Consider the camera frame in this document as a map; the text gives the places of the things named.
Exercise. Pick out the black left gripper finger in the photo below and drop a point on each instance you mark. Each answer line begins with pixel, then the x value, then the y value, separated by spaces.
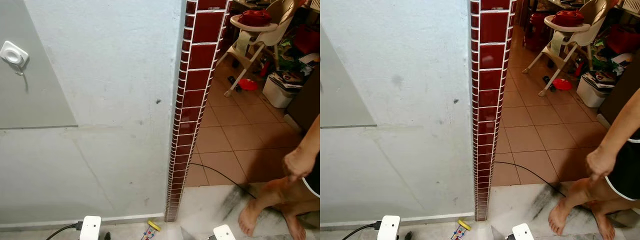
pixel 408 236
pixel 106 236

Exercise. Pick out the person's bare forearm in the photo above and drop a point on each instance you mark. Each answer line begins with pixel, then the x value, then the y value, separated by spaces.
pixel 311 137
pixel 620 125

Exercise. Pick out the person's hand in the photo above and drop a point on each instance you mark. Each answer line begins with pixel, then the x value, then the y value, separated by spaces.
pixel 299 164
pixel 601 164

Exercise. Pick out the colourful plastic toy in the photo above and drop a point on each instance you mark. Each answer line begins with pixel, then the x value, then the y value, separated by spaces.
pixel 461 231
pixel 151 231

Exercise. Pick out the black shorts white trim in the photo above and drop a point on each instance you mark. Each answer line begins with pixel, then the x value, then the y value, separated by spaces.
pixel 627 170
pixel 315 180

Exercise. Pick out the person's bare leg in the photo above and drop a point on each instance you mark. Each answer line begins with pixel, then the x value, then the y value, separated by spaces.
pixel 250 217
pixel 605 225
pixel 559 216
pixel 295 227

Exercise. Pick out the dark brown cabinet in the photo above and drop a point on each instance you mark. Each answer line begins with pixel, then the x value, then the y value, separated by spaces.
pixel 622 97
pixel 305 105

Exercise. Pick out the white storage bin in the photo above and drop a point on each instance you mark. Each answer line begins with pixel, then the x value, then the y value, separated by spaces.
pixel 277 92
pixel 591 92

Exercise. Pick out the small black object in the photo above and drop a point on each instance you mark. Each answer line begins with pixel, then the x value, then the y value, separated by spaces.
pixel 234 83
pixel 548 82

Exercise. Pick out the red plastic plate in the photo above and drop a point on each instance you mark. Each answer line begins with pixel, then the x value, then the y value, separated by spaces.
pixel 563 84
pixel 248 84

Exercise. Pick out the green plastic packaging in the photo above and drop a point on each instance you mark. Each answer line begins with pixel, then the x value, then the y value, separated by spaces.
pixel 602 55
pixel 287 55

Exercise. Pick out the large red bag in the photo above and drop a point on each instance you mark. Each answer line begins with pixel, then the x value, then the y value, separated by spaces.
pixel 307 40
pixel 624 40

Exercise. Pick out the red plastic stool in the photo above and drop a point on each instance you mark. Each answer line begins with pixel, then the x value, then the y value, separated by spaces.
pixel 537 30

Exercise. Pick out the beige high chair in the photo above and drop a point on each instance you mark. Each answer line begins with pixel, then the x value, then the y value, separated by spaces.
pixel 570 35
pixel 260 35

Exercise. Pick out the small red bag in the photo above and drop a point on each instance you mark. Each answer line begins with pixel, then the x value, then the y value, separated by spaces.
pixel 567 18
pixel 254 18

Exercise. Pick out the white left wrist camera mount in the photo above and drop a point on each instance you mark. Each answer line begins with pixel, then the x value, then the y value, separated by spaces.
pixel 90 227
pixel 388 227

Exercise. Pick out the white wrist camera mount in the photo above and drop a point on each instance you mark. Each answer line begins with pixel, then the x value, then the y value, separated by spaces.
pixel 90 227
pixel 388 227
pixel 522 232
pixel 224 233

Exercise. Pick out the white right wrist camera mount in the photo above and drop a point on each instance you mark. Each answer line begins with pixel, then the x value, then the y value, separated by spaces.
pixel 522 232
pixel 224 233

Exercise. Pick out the grey wall board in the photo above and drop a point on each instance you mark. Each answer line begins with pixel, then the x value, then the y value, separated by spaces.
pixel 35 100
pixel 340 95

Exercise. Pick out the red tiled wall pillar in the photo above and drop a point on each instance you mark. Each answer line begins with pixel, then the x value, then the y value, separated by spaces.
pixel 197 80
pixel 490 80

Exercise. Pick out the white square wall hook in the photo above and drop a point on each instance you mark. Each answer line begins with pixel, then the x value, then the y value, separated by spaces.
pixel 12 52

